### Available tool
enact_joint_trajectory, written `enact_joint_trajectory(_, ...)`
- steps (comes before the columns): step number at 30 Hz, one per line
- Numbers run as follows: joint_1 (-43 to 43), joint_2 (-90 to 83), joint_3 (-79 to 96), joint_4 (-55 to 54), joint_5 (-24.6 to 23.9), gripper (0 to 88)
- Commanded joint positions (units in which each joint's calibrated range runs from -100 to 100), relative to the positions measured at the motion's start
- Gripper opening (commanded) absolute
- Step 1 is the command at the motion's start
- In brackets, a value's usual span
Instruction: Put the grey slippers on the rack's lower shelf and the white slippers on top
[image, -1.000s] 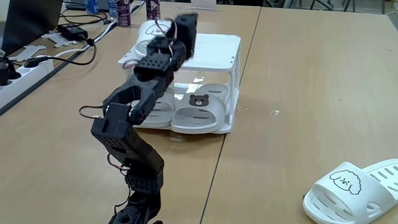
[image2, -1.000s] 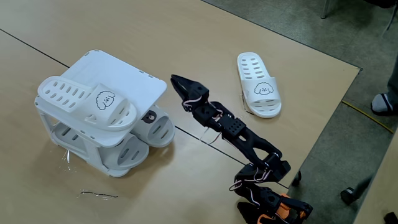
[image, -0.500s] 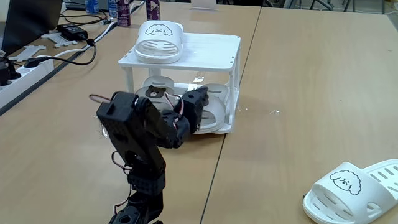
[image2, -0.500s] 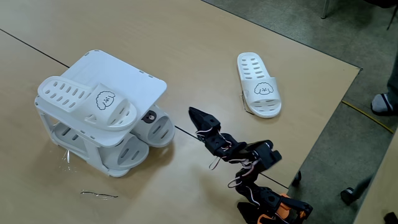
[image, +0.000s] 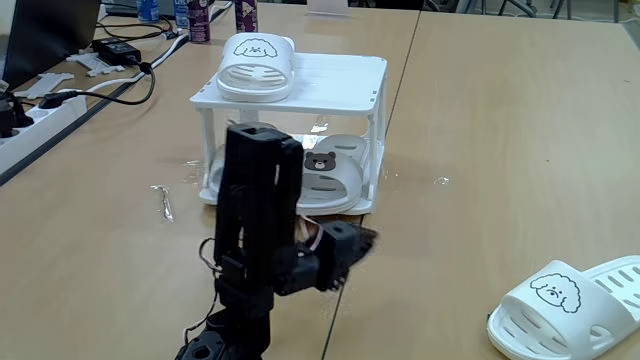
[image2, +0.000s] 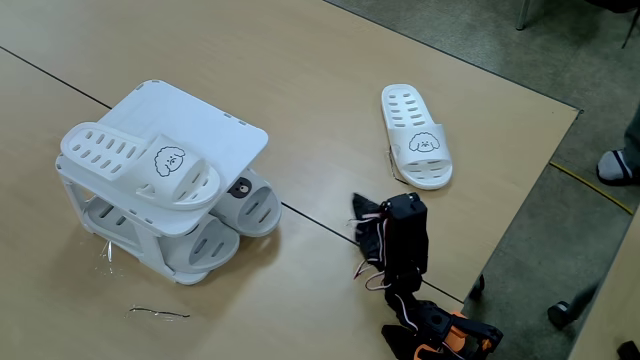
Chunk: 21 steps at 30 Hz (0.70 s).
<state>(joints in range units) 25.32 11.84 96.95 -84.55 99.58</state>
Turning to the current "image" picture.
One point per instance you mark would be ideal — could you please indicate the grey bear slipper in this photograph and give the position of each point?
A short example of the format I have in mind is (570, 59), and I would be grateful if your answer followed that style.
(216, 175)
(345, 175)

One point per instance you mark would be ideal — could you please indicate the blue bottle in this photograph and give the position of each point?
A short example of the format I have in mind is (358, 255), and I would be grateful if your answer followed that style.
(181, 12)
(147, 10)

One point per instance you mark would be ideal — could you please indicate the purple drink can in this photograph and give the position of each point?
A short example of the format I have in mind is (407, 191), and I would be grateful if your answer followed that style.
(199, 21)
(246, 15)

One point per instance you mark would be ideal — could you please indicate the dark chair base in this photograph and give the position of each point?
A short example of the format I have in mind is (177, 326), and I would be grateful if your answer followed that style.
(506, 6)

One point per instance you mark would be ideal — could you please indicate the white card stand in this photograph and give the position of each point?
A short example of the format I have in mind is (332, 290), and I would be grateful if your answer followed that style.
(327, 7)

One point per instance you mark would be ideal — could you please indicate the white plastic bracket piece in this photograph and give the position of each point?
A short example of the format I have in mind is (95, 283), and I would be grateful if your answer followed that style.
(92, 62)
(45, 84)

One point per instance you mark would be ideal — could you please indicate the clear tape scrap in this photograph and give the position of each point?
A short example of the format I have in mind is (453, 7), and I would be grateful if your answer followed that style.
(192, 172)
(441, 180)

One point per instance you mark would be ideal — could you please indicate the white dog slipper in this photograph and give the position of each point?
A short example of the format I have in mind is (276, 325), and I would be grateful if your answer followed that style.
(280, 65)
(545, 325)

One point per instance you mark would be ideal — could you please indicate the white two-shelf shoe rack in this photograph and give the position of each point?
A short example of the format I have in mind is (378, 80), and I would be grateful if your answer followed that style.
(340, 80)

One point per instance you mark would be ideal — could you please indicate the white power strip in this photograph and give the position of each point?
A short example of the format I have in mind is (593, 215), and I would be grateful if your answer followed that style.
(40, 127)

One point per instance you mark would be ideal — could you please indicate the black power plug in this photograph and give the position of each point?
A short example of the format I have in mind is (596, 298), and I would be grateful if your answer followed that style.
(10, 117)

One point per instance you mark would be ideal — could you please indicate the black power adapter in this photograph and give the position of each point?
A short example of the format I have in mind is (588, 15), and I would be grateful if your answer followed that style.
(116, 50)

